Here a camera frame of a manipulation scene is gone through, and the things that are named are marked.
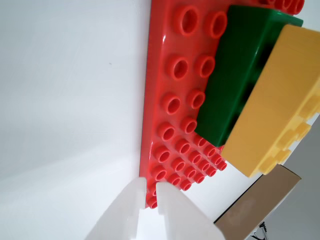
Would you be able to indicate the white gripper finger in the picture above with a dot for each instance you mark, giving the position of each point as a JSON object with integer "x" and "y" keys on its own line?
{"x": 125, "y": 212}
{"x": 185, "y": 217}

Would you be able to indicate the yellow lego brick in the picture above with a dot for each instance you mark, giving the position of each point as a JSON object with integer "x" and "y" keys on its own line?
{"x": 275, "y": 112}

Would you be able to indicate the green lego brick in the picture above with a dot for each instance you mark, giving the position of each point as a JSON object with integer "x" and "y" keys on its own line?
{"x": 232, "y": 75}

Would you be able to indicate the red lego baseplate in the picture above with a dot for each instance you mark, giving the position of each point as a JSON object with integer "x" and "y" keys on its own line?
{"x": 165, "y": 45}

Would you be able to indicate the brown cardboard box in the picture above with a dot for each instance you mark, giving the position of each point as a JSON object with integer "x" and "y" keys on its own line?
{"x": 262, "y": 205}

